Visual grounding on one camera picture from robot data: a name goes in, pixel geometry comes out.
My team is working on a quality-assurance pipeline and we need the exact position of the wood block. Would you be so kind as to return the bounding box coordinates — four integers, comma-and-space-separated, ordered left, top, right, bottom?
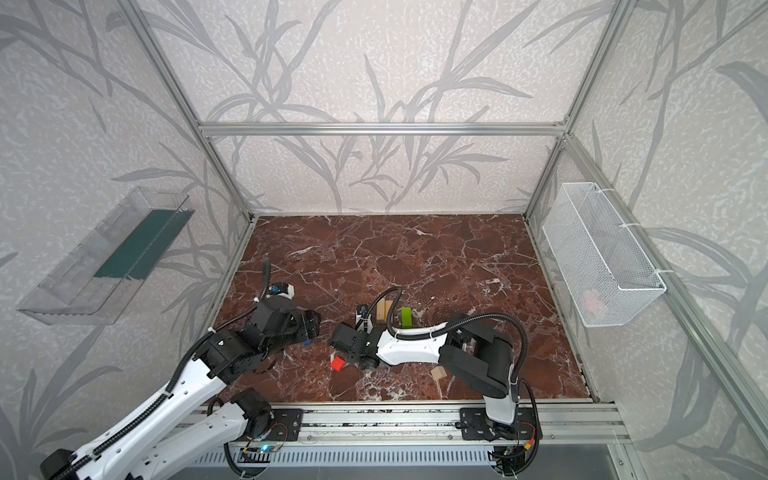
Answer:
375, 299, 394, 324

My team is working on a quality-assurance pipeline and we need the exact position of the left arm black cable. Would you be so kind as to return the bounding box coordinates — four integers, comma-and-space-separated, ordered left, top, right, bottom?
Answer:
65, 257, 274, 475

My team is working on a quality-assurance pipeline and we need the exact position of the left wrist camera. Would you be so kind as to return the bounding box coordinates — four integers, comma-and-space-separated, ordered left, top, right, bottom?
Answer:
267, 282, 295, 299

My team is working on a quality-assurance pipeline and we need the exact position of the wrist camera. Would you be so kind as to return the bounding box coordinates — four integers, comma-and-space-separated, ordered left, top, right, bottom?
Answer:
355, 304, 373, 333
267, 282, 295, 299

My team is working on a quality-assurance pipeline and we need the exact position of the pink object in basket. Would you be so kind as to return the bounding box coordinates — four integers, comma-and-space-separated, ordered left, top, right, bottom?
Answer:
582, 289, 607, 316

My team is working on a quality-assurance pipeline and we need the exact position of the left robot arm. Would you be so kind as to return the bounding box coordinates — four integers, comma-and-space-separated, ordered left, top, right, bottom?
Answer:
40, 284, 321, 479

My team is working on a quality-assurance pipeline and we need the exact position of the red block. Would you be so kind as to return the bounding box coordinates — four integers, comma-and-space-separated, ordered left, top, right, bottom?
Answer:
331, 357, 347, 372

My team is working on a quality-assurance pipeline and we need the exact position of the white wire basket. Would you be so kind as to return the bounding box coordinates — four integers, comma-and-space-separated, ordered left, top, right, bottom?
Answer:
543, 182, 667, 328

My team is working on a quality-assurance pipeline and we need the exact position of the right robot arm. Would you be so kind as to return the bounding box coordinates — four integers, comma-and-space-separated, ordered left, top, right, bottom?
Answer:
330, 313, 529, 426

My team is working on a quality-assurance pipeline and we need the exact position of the aluminium cage frame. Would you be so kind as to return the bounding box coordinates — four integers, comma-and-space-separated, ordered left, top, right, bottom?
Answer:
117, 1, 767, 447

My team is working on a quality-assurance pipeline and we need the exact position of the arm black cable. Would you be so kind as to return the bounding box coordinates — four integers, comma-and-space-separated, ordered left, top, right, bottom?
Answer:
65, 257, 274, 475
365, 287, 541, 475

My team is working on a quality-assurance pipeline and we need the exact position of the green block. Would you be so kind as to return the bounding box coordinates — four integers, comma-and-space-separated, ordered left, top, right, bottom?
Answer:
400, 307, 413, 329

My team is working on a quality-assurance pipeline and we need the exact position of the small wood cube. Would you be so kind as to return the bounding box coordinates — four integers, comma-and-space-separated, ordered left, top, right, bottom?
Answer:
430, 366, 447, 382

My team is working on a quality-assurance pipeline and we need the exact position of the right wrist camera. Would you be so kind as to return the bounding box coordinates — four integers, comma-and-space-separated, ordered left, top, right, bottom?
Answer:
355, 304, 373, 333

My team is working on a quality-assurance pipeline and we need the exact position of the clear plastic wall bin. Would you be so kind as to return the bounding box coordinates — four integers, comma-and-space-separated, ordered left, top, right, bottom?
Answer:
17, 187, 195, 326

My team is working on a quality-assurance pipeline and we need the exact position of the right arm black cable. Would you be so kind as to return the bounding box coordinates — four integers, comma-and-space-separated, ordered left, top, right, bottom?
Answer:
365, 287, 541, 475

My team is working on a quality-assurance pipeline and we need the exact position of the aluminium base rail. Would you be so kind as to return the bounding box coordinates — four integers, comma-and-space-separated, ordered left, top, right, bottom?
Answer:
179, 400, 631, 448

